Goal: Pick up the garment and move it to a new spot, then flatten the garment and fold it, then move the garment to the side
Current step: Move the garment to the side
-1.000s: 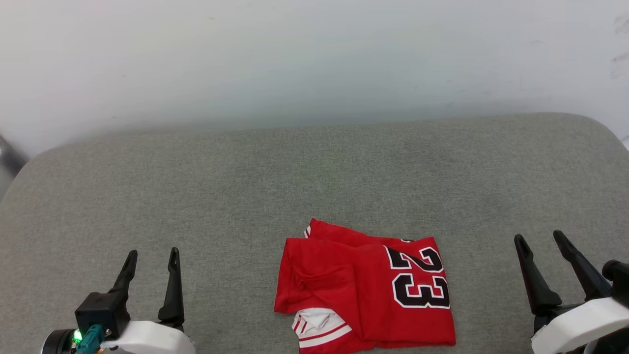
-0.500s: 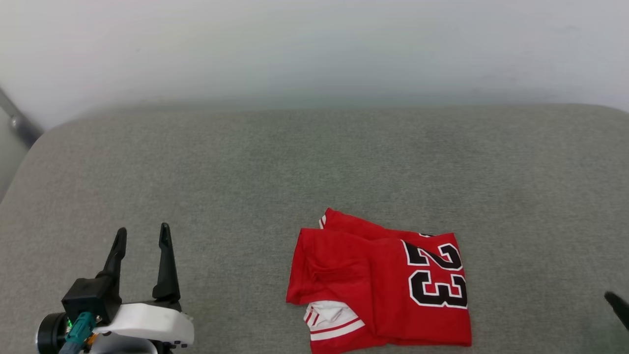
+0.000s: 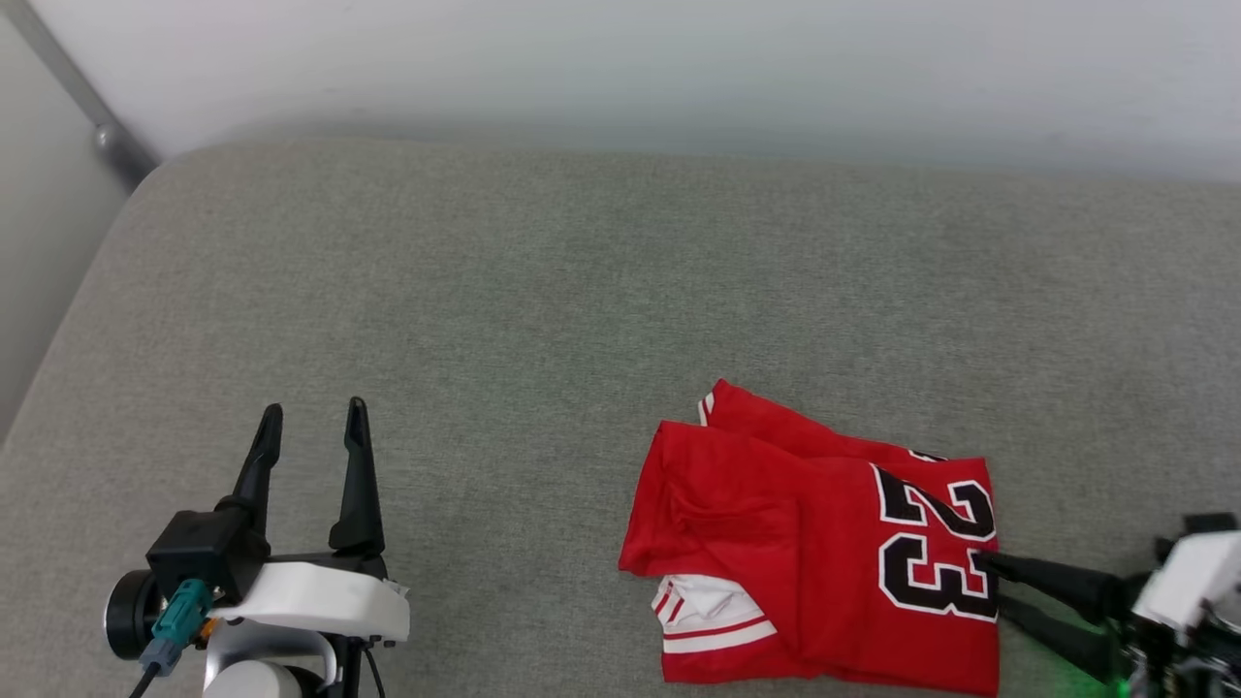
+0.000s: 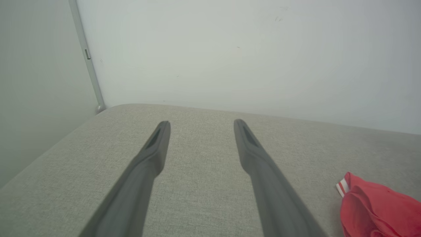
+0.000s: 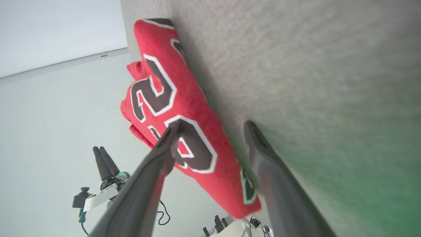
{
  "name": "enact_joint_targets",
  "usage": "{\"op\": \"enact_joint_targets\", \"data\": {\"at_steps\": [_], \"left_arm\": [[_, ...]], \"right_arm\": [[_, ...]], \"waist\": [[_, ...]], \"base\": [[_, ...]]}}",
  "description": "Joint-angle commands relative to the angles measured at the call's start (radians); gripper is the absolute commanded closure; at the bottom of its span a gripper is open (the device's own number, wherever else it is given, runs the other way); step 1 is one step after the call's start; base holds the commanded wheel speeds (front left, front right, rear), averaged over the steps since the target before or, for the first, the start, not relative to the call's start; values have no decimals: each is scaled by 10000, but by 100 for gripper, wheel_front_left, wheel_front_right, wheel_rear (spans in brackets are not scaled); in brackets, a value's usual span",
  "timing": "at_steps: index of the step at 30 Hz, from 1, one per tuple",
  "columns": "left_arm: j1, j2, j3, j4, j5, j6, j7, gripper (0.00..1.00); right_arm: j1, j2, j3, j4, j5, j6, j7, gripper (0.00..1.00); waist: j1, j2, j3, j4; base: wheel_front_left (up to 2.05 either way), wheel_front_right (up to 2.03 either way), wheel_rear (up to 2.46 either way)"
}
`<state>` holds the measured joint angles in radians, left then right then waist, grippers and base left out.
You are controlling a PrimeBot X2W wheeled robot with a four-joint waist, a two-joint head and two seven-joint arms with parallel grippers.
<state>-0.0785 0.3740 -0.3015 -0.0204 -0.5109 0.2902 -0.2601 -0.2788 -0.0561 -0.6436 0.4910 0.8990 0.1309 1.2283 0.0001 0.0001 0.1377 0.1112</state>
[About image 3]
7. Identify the grey fabric sofa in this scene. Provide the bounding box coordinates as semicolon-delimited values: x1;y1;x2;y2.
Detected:
0;136;1241;698

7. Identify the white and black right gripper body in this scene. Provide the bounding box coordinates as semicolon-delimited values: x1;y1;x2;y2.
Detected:
1113;512;1241;698

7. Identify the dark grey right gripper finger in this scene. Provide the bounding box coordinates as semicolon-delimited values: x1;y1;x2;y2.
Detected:
977;549;1130;624
997;594;1131;685

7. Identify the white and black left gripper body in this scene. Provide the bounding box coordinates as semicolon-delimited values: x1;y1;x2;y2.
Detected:
207;551;411;649

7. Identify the grey metal strip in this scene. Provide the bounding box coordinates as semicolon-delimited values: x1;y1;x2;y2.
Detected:
0;0;162;191

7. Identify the black cable with teal connector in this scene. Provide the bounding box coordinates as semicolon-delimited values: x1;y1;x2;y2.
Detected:
128;578;214;698

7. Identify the thin black cable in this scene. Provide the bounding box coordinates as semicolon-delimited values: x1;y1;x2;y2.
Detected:
334;635;387;698

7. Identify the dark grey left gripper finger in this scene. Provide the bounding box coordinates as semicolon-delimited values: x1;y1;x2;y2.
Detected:
215;403;285;517
328;397;387;557

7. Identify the red jersey with number 23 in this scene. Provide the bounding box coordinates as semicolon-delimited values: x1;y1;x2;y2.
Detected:
618;378;1002;698

